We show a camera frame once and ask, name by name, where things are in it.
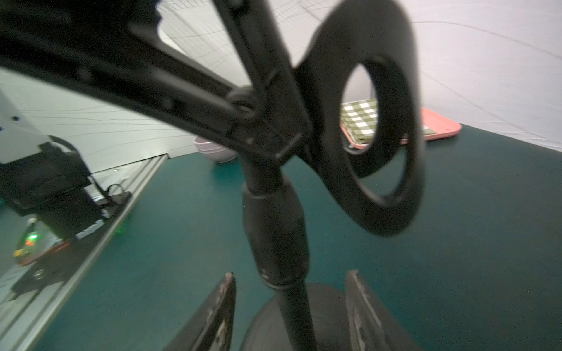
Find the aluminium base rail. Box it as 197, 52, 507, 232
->
1, 154, 168, 350

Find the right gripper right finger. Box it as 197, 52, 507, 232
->
345, 270, 421, 350

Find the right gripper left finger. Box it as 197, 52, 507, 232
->
164, 273, 237, 350

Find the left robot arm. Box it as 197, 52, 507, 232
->
1, 1, 261, 238

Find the black round stand base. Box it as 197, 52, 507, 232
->
240, 283, 352, 350

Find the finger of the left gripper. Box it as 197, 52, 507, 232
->
1, 1, 263, 160

